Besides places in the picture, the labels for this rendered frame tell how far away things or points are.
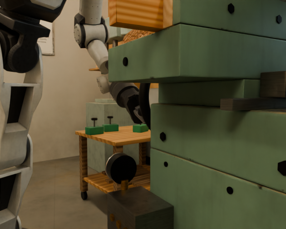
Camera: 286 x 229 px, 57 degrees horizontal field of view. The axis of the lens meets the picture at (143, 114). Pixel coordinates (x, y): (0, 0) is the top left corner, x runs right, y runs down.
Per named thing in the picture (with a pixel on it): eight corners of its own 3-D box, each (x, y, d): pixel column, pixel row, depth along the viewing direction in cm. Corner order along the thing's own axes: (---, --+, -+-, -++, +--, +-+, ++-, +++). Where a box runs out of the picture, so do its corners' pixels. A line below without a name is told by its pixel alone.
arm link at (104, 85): (110, 107, 94) (99, 91, 102) (137, 96, 96) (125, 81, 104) (102, 81, 86) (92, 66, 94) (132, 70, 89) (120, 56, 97)
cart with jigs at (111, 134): (143, 181, 243) (143, 112, 238) (189, 201, 198) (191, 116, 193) (76, 199, 203) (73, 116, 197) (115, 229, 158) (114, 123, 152)
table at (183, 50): (268, 86, 87) (268, 67, 86) (389, 84, 60) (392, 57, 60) (89, 83, 56) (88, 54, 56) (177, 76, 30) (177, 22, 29)
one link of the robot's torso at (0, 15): (-44, 41, 92) (-35, -10, 87) (-8, 47, 103) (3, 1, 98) (1, 74, 80) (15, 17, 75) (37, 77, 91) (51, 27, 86)
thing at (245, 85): (277, 99, 74) (278, 85, 74) (370, 102, 56) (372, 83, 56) (157, 102, 54) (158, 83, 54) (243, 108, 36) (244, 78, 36)
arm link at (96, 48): (90, 71, 103) (74, 42, 113) (114, 69, 108) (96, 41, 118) (94, 48, 96) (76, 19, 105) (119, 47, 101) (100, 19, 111)
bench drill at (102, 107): (121, 158, 328) (120, 27, 314) (151, 170, 277) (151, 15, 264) (84, 164, 300) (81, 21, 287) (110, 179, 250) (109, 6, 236)
